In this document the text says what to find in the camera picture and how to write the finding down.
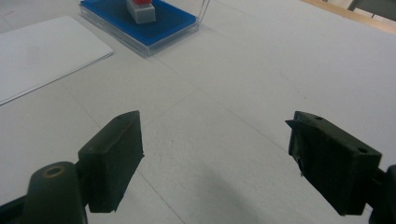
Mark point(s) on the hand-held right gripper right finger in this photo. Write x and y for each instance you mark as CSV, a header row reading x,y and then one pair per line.
x,y
336,168

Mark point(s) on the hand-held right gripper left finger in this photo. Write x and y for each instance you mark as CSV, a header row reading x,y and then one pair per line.
x,y
109,161

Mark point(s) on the clear case blue ink pad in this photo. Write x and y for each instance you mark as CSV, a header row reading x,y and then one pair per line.
x,y
169,28

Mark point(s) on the red and grey stamp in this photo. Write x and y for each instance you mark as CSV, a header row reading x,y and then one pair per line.
x,y
141,14

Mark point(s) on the white paper sheet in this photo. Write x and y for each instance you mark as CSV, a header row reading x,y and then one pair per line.
x,y
46,56

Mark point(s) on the white table cover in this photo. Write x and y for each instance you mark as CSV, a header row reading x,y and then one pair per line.
x,y
233,77

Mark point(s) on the wooden table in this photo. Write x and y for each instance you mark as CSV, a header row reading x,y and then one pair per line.
x,y
358,17

